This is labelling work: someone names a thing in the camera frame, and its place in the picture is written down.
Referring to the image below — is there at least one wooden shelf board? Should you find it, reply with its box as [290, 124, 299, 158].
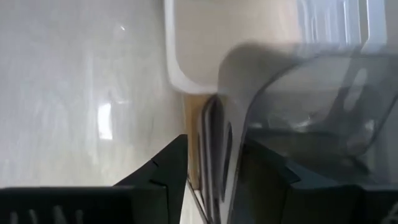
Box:
[183, 92, 203, 190]

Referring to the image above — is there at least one clear plastic basket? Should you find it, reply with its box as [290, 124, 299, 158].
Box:
[163, 0, 389, 96]

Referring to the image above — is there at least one grey translucent plastic basket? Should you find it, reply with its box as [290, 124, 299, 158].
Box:
[216, 42, 398, 224]
[203, 95, 236, 224]

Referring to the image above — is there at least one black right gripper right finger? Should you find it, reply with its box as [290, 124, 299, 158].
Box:
[231, 140, 301, 224]

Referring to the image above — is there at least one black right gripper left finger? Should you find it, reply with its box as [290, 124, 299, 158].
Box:
[113, 134, 189, 224]

